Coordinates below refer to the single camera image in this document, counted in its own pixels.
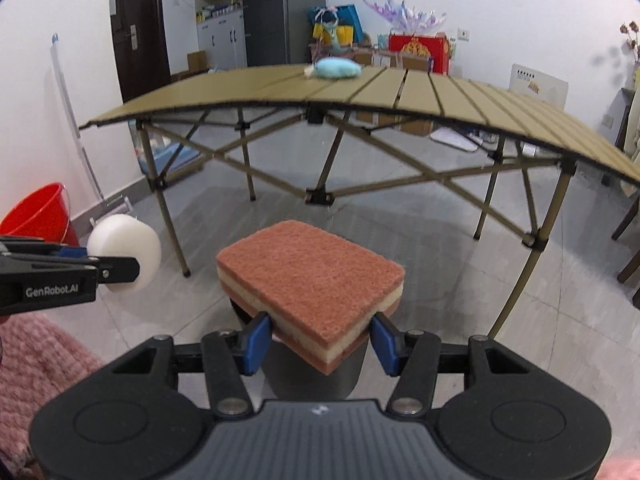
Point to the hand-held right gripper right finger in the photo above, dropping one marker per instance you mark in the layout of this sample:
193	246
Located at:
385	345

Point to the dark wooden chair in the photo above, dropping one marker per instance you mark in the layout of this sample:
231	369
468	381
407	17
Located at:
632	266

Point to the blue gift bag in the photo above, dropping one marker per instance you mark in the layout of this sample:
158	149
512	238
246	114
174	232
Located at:
351	19

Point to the white round foam sponge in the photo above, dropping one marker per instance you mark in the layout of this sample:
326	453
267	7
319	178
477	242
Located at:
130	240

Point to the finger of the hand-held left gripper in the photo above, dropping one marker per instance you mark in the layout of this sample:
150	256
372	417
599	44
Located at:
117	270
70	251

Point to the black trash bin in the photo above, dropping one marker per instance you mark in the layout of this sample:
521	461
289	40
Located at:
310	385

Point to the white lower cabinet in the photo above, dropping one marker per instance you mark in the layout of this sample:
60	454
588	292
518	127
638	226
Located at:
222	42

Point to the light blue plastic litter box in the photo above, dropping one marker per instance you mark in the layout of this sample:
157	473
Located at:
170	156

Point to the dark brown door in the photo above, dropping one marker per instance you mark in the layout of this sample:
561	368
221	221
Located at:
137	35

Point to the teal figurine toy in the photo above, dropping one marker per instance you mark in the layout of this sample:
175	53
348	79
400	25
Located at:
330	27

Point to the light blue plush toy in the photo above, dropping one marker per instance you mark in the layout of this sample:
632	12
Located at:
335	68

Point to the white wall socket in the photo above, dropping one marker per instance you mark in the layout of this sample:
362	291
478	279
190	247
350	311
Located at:
607	121

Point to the cream hooded coat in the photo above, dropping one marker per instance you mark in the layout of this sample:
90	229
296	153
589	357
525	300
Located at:
637	145

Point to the large taped cardboard box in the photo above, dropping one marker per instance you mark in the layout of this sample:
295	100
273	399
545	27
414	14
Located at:
370	57

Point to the dried flower bunch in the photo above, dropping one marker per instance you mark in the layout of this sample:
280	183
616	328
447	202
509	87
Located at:
632	35

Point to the pink fluffy clothing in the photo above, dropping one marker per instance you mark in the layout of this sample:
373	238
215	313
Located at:
35	370

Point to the white flat board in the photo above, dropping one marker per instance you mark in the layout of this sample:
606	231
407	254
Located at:
455	140

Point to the pink layered sponge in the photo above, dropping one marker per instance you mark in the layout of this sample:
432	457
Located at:
310	270

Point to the dark grey refrigerator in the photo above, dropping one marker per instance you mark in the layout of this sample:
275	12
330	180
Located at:
280	10

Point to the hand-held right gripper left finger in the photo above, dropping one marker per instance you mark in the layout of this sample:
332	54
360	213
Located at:
257	342

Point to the iridescent ribbon decoration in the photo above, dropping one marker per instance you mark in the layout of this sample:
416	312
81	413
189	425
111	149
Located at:
400	12

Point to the tan slatted folding table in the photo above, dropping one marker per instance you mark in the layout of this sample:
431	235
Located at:
450	100

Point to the yellow gift bag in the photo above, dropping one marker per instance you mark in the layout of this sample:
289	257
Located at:
345	35

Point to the white wall panel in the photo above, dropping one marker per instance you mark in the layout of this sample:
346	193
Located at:
550	92

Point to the red gift box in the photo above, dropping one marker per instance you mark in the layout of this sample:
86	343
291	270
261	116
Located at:
420	52

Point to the red plastic bucket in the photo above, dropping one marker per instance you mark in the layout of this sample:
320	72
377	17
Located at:
35	210

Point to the row of small bottles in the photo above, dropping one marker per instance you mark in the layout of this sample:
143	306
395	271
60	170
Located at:
217	11

